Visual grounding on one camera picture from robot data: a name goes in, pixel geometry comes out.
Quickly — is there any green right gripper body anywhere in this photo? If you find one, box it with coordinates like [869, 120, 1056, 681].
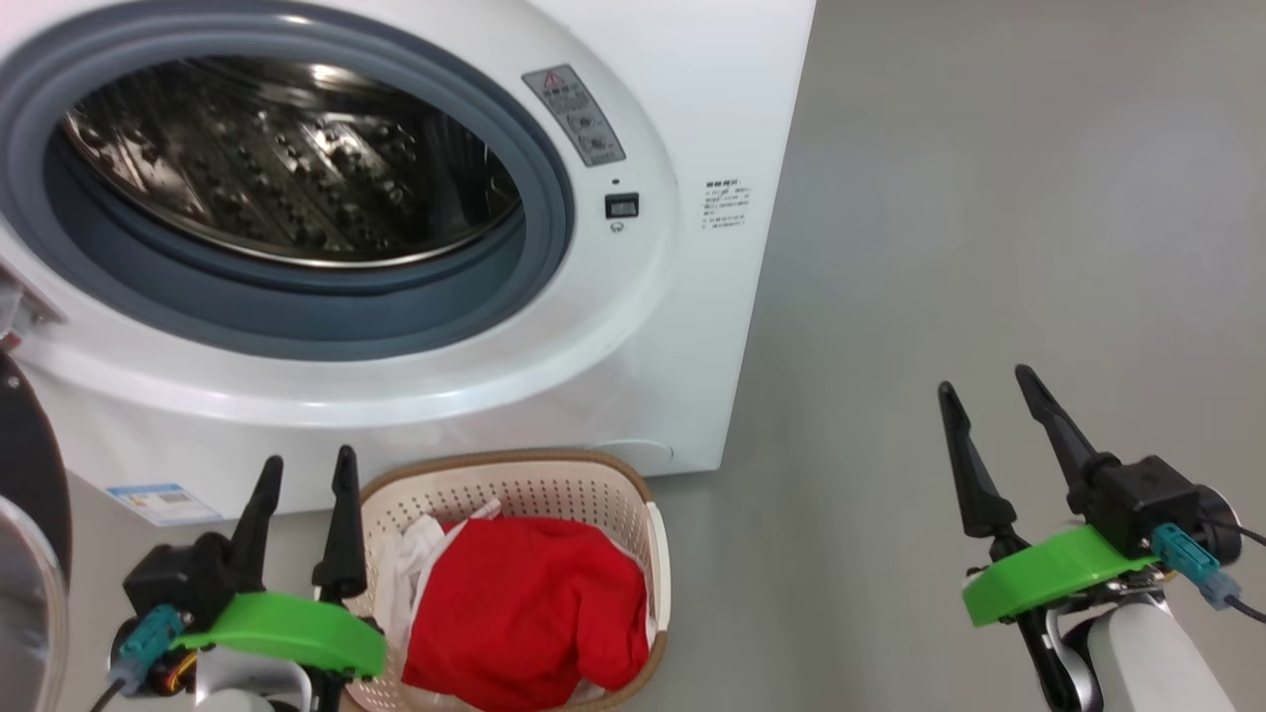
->
[962, 524, 1158, 712]

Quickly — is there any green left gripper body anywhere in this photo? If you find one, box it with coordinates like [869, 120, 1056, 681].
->
[170, 591, 387, 712]

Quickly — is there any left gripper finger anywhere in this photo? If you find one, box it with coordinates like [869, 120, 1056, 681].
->
[229, 455, 285, 594]
[313, 445, 369, 602]

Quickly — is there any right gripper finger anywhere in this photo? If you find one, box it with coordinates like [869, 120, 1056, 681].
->
[938, 381, 1030, 565]
[1015, 364, 1119, 495]

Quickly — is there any red and white garment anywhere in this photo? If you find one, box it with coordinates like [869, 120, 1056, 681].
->
[374, 499, 659, 712]

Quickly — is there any black glass washer door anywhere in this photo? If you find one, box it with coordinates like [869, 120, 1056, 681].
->
[0, 351, 72, 712]

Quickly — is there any cream laundry basket brown rim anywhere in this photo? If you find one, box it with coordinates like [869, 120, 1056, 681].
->
[341, 448, 672, 712]

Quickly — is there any white front-load washing machine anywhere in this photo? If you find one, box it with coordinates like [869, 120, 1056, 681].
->
[0, 0, 817, 525]

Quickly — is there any blue energy label sticker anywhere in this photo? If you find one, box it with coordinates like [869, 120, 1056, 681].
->
[106, 482, 224, 527]

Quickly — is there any round drain filter cover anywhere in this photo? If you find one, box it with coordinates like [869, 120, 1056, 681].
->
[593, 438, 674, 466]

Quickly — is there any grey warning sticker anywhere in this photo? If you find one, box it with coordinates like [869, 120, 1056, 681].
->
[521, 65, 627, 167]

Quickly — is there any teal left cable connector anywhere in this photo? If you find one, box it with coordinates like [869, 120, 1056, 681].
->
[111, 605, 187, 693]

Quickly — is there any teal cable connector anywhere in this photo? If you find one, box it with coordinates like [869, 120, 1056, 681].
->
[111, 605, 187, 693]
[1150, 524, 1242, 612]

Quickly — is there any teal right cable connector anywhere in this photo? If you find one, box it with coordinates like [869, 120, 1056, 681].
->
[1150, 524, 1242, 612]

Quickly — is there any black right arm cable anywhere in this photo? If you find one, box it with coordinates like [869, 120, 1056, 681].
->
[1192, 514, 1266, 624]

